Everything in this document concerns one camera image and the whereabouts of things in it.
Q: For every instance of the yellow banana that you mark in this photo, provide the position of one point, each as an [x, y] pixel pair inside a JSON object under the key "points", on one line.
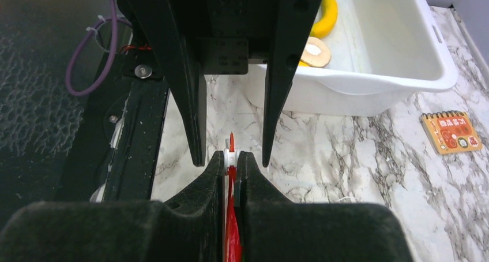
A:
{"points": [[329, 15]]}

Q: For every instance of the white mushroom toy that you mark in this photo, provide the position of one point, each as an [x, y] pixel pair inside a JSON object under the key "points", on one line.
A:
{"points": [[316, 53]]}

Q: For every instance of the white plastic bin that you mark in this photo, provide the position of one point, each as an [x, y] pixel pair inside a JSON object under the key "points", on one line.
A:
{"points": [[383, 51]]}

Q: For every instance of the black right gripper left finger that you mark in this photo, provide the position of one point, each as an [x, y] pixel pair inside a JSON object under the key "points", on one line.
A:
{"points": [[187, 227]]}

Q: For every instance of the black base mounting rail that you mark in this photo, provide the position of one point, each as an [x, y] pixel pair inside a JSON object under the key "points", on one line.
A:
{"points": [[114, 153]]}

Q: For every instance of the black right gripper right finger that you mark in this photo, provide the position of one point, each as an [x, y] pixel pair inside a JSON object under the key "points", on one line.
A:
{"points": [[274, 228]]}

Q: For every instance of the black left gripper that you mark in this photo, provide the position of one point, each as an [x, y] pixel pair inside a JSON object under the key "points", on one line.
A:
{"points": [[190, 38]]}

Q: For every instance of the clear orange-zipper zip bag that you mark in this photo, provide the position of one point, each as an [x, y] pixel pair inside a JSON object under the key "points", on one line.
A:
{"points": [[233, 247]]}

